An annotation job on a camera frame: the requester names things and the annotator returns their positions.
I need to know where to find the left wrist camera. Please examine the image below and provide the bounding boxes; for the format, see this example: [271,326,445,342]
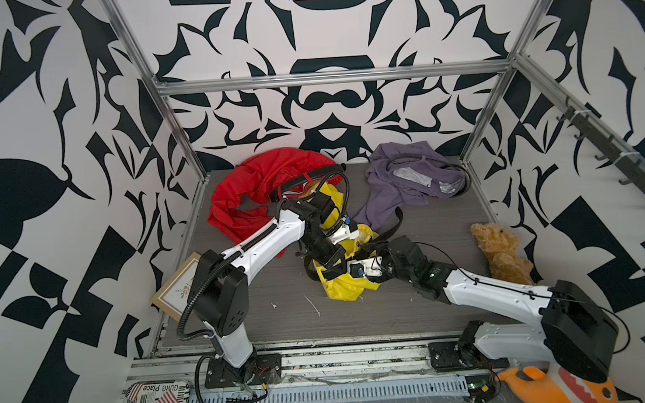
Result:
[328,218,360,244]

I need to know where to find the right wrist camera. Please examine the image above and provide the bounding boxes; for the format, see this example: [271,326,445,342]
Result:
[348,256,384,281]

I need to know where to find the striped printed card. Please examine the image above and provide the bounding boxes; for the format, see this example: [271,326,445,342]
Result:
[125,380,191,403]

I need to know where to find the yellow trousers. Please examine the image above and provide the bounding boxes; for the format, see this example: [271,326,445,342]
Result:
[298,177,385,305]

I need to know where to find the framed picture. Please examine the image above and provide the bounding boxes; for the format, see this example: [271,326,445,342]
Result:
[151,253,201,321]

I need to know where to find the brown teddy bear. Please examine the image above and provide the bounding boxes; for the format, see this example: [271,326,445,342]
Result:
[470,223,534,285]

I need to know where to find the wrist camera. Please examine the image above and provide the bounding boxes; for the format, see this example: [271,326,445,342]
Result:
[348,256,384,281]
[328,218,360,244]

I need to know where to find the orange monster plush toy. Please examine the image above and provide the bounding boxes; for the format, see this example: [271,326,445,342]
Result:
[499,363,619,403]

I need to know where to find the purple trousers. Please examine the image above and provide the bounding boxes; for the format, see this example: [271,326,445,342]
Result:
[352,141,470,231]

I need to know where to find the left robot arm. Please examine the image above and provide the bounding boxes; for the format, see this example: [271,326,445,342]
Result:
[177,192,347,369]

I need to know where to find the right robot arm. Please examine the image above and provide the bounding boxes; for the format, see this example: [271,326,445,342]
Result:
[377,236,620,383]

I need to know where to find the white cable duct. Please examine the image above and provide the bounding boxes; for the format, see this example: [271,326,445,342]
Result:
[203,376,469,403]

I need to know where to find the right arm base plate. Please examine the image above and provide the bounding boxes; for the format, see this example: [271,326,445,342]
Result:
[428,341,489,373]

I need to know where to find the red trousers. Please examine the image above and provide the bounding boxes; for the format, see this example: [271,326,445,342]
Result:
[207,147,339,244]

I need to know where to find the black coat hook rail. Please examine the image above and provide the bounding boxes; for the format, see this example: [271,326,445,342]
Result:
[558,96,645,195]

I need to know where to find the black belt in red trousers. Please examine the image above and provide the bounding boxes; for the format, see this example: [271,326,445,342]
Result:
[269,163,347,203]

